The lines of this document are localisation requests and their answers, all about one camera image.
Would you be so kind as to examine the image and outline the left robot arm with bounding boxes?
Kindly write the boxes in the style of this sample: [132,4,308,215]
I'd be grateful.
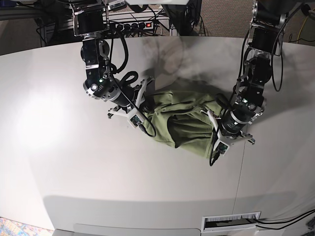
[209,0,297,154]

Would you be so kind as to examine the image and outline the black cables at grommet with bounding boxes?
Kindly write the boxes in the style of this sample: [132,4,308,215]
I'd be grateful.
[254,209,315,231]

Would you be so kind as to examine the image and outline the yellow cable on floor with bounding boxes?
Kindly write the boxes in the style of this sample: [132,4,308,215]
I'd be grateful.
[295,9,315,44]

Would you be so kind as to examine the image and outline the white power strip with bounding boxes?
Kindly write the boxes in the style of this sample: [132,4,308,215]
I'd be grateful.
[111,21,154,31]

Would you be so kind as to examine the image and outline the green T-shirt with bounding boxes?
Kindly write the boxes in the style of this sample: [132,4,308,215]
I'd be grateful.
[143,90,222,159]

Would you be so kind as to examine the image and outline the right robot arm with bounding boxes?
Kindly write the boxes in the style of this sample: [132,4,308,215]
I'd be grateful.
[69,0,145,113]

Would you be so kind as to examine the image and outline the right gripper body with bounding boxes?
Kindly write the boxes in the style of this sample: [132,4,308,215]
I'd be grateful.
[134,86,155,113]

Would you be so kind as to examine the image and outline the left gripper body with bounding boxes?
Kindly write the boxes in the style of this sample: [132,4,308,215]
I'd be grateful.
[211,128,221,150]

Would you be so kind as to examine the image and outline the table cable grommet box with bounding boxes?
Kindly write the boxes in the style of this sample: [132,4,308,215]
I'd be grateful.
[201,211,261,233]

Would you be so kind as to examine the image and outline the black monitor stand post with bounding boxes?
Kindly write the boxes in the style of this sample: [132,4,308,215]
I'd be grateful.
[162,0,199,36]

